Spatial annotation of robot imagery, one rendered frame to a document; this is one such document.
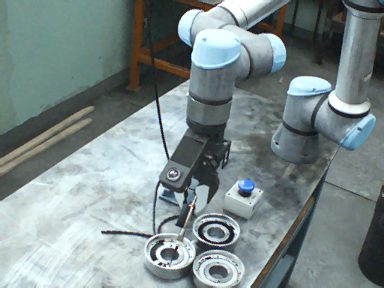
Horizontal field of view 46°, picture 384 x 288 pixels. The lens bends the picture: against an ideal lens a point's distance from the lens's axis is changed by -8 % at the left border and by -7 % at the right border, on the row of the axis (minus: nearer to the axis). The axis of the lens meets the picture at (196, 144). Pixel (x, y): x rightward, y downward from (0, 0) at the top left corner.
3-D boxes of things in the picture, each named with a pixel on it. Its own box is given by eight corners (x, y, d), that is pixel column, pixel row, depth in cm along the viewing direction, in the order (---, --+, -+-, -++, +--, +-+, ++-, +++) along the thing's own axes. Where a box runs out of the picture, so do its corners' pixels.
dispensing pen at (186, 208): (159, 263, 91) (189, 185, 91) (167, 261, 95) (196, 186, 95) (169, 268, 91) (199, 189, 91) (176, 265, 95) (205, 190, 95)
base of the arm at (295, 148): (281, 130, 150) (287, 103, 145) (324, 147, 144) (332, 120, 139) (262, 151, 138) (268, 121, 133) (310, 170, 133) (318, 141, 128)
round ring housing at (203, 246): (223, 221, 111) (225, 208, 109) (246, 250, 103) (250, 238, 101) (182, 232, 106) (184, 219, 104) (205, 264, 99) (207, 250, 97)
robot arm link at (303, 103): (298, 107, 143) (307, 67, 136) (333, 127, 135) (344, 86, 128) (274, 117, 136) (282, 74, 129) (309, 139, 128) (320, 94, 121)
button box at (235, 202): (248, 220, 112) (252, 205, 110) (222, 208, 115) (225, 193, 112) (262, 202, 118) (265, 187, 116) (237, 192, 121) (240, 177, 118)
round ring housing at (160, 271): (202, 274, 96) (204, 261, 94) (155, 287, 92) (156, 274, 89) (181, 241, 104) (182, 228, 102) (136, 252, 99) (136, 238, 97)
